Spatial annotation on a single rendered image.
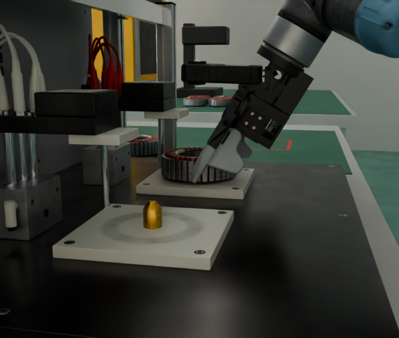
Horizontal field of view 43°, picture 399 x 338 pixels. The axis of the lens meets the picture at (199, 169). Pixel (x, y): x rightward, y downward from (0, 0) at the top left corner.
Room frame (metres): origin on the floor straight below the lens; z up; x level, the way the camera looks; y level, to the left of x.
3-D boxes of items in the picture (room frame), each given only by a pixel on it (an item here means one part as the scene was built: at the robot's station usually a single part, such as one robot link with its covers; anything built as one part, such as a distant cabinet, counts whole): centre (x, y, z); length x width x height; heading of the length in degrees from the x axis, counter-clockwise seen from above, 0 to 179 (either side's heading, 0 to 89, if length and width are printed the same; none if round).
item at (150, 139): (1.12, 0.14, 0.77); 0.11 x 0.11 x 0.04
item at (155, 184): (0.75, 0.00, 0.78); 0.15 x 0.15 x 0.01; 78
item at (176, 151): (0.75, 0.00, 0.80); 0.11 x 0.11 x 0.04
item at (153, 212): (0.51, 0.05, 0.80); 0.02 x 0.02 x 0.03
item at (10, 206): (0.49, 0.19, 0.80); 0.01 x 0.01 x 0.03; 78
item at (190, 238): (0.51, 0.05, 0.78); 0.15 x 0.15 x 0.01; 78
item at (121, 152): (0.78, 0.14, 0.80); 0.07 x 0.05 x 0.06; 168
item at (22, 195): (0.54, 0.19, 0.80); 0.07 x 0.05 x 0.06; 168
